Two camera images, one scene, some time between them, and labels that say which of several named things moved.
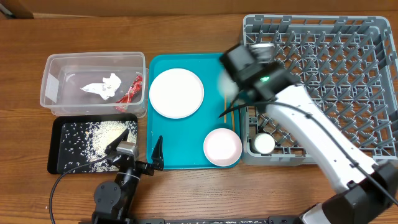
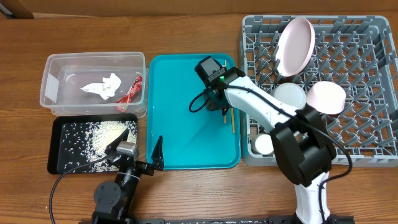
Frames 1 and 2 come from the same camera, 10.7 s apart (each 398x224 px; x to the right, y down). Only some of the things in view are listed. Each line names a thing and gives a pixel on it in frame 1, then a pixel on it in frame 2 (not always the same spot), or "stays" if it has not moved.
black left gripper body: (143, 168) stays
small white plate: (222, 147) to (326, 98)
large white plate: (176, 93) to (295, 46)
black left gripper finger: (114, 145) stays
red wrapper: (124, 103) stays
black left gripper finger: (157, 156) stays
